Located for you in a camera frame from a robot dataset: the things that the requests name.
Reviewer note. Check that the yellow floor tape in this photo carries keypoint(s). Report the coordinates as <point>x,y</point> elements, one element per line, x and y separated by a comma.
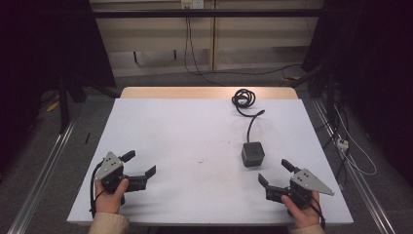
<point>52,106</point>

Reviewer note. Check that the black horizontal frame bar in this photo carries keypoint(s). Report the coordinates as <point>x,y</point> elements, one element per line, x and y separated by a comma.
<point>207,13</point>

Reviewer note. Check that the black curtain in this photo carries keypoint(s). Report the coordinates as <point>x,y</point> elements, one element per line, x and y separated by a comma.
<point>373,65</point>
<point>39,58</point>

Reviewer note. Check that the white table cover sheet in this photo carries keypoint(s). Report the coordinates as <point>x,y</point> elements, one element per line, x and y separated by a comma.
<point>195,146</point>

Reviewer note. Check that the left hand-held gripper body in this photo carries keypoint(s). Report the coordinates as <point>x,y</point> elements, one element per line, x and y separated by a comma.
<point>109,165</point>

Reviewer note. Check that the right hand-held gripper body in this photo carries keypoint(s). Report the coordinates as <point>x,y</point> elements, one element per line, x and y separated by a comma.
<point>308,182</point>

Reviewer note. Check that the black metal stand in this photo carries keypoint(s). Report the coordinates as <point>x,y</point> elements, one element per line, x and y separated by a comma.
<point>64,104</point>

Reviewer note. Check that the black cube power adapter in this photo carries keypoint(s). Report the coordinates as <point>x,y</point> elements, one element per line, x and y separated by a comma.
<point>253,154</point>

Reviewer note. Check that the small black floor marker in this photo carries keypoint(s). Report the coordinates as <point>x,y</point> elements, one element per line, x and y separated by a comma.
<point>87,138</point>

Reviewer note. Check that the white wall socket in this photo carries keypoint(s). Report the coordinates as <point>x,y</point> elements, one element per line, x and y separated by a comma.
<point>192,3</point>

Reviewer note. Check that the person's right hand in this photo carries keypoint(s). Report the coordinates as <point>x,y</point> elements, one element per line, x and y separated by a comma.
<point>303,214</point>

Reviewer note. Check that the white power strip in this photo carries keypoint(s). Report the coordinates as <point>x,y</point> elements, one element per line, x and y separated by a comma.
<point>342,143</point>

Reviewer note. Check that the person's left hand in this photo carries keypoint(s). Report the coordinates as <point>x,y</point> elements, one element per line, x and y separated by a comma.
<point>110,200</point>

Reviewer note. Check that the aluminium floor rail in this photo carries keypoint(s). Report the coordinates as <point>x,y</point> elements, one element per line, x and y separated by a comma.
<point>39,182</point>
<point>357,175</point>

